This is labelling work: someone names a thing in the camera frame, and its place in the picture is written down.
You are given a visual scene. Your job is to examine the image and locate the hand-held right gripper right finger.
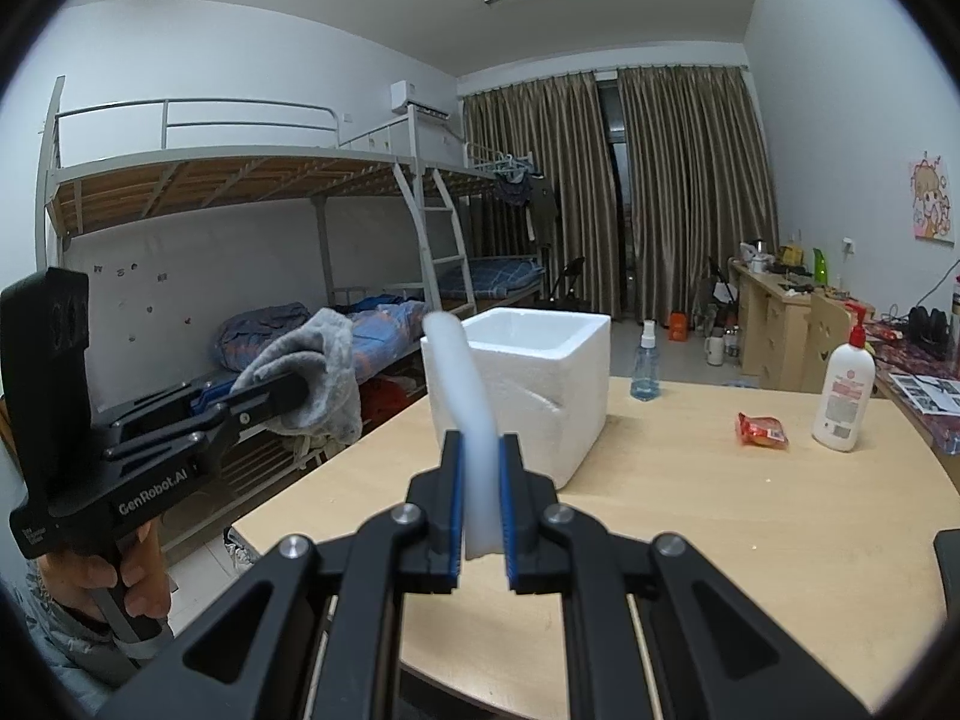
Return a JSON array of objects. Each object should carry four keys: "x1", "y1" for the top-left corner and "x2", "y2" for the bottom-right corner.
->
[{"x1": 499, "y1": 433, "x2": 875, "y2": 720}]

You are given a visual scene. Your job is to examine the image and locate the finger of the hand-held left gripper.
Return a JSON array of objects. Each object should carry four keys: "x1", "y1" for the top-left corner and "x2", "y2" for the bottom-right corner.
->
[
  {"x1": 101, "y1": 381, "x2": 233, "y2": 428},
  {"x1": 109, "y1": 375, "x2": 310, "y2": 462}
]

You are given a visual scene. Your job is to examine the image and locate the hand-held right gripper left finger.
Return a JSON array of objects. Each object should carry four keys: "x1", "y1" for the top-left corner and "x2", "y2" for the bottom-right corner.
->
[{"x1": 97, "y1": 431, "x2": 466, "y2": 720}]

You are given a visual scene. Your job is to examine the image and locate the grey cloth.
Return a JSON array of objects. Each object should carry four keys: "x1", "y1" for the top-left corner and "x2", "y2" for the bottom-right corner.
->
[{"x1": 230, "y1": 307, "x2": 362, "y2": 445}]

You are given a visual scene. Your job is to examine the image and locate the white foam strip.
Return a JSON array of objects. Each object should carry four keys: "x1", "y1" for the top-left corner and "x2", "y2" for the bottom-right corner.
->
[{"x1": 422, "y1": 313, "x2": 502, "y2": 560}]

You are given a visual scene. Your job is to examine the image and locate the white foam box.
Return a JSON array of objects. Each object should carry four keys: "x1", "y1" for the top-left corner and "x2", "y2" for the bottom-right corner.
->
[{"x1": 420, "y1": 307, "x2": 612, "y2": 488}]

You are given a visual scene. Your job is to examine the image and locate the person's left forearm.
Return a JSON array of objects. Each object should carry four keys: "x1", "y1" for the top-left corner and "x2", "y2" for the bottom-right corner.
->
[{"x1": 19, "y1": 562, "x2": 143, "y2": 713}]

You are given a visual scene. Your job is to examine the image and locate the person's left hand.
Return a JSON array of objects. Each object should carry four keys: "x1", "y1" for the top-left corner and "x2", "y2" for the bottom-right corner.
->
[{"x1": 52, "y1": 521, "x2": 170, "y2": 620}]

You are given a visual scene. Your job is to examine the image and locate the blue plaid quilt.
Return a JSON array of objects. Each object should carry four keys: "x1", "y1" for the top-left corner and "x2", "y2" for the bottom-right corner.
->
[{"x1": 217, "y1": 300, "x2": 432, "y2": 391}]

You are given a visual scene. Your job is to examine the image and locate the grey sneaker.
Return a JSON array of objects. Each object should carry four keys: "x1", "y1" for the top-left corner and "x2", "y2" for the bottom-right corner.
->
[{"x1": 225, "y1": 529, "x2": 260, "y2": 575}]

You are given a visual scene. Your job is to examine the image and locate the clear blue spray bottle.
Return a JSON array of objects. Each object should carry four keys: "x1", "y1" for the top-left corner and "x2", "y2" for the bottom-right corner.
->
[{"x1": 630, "y1": 320, "x2": 661, "y2": 400}]

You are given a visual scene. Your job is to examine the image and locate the white metal bunk bed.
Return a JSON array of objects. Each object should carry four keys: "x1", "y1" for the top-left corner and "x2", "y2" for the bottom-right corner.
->
[
  {"x1": 439, "y1": 139, "x2": 557, "y2": 310},
  {"x1": 41, "y1": 75, "x2": 481, "y2": 541}
]

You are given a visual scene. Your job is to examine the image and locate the red snack packet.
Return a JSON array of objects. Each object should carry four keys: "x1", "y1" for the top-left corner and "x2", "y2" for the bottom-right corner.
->
[{"x1": 736, "y1": 412, "x2": 790, "y2": 449}]

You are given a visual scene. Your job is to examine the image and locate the dark hanging clothes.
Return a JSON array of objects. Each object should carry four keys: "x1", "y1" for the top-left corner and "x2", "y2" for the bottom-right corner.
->
[{"x1": 491, "y1": 169, "x2": 560, "y2": 245}]

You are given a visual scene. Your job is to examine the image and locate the light wooden drawer desk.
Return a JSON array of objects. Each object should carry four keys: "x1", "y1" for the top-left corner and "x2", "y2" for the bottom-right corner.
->
[{"x1": 729, "y1": 259, "x2": 875, "y2": 391}]

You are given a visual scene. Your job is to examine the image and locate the brown curtain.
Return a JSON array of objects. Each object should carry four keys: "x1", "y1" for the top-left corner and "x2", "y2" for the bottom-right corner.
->
[
  {"x1": 461, "y1": 75, "x2": 623, "y2": 316},
  {"x1": 616, "y1": 65, "x2": 781, "y2": 323}
]

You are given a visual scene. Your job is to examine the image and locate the white air conditioner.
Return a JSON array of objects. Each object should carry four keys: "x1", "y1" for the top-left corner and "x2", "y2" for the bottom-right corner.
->
[{"x1": 390, "y1": 80, "x2": 455, "y2": 119}]

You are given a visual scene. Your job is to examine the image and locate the wooden smiley face chair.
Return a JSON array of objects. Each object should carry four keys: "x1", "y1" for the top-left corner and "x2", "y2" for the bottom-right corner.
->
[{"x1": 806, "y1": 292, "x2": 863, "y2": 395}]

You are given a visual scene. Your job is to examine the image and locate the white lotion pump bottle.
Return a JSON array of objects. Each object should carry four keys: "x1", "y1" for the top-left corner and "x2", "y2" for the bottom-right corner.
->
[{"x1": 812, "y1": 302, "x2": 877, "y2": 453}]

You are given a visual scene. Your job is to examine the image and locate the desk with dark patterned cover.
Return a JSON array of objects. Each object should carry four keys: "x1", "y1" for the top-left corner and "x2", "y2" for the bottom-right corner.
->
[{"x1": 862, "y1": 315, "x2": 960, "y2": 458}]

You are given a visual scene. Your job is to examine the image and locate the printed paper sheets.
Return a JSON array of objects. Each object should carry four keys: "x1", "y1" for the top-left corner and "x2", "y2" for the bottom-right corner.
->
[{"x1": 889, "y1": 373, "x2": 960, "y2": 415}]

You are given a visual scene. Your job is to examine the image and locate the black headphones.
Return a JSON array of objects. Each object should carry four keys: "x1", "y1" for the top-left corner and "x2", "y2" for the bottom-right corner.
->
[{"x1": 907, "y1": 306, "x2": 953, "y2": 361}]

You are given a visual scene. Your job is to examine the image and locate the cartoon wall poster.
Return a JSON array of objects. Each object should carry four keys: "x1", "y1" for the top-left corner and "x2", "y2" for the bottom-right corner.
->
[{"x1": 909, "y1": 152, "x2": 957, "y2": 242}]

